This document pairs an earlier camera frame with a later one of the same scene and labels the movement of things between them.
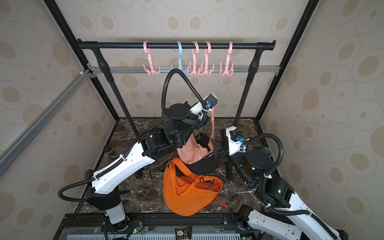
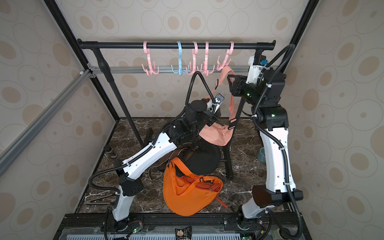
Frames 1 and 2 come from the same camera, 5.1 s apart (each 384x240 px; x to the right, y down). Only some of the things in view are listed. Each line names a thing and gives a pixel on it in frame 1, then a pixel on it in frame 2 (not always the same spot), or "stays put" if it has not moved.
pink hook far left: x=152 y=70 stays put
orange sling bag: x=187 y=194 stays put
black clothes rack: x=96 y=47 stays put
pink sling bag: x=192 y=152 to x=222 y=132
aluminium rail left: x=21 y=142 stays put
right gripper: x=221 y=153 to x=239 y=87
